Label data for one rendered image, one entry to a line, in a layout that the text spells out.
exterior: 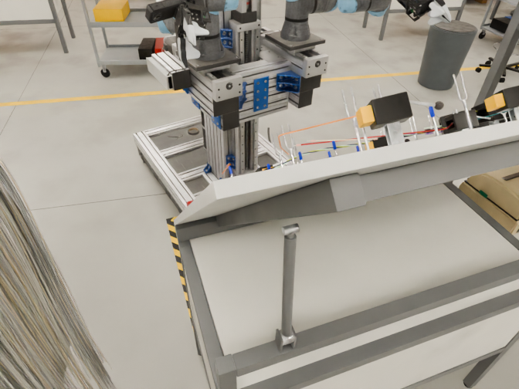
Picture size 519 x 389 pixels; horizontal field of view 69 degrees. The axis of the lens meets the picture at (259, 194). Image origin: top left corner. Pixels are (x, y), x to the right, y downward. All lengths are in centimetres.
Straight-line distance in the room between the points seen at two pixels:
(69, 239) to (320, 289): 184
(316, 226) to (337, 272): 22
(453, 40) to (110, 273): 377
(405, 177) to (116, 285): 196
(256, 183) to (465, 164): 40
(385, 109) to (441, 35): 391
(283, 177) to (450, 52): 423
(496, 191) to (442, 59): 286
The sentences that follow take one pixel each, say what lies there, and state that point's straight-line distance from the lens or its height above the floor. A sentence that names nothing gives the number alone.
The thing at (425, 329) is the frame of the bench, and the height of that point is 80.
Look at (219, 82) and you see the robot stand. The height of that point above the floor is 112.
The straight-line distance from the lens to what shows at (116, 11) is 451.
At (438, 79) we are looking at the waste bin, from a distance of 466.
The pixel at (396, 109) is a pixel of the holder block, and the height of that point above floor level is 154.
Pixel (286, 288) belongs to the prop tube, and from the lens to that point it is 76.
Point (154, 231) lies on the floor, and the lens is 258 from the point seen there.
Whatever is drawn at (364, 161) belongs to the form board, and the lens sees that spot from 41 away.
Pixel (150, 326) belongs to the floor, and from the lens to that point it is 216.
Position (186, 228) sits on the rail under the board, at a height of 86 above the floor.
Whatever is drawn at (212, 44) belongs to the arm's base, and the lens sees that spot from 178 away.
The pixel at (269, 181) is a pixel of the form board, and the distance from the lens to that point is 37.
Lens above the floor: 182
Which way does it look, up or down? 41 degrees down
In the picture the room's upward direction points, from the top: 2 degrees clockwise
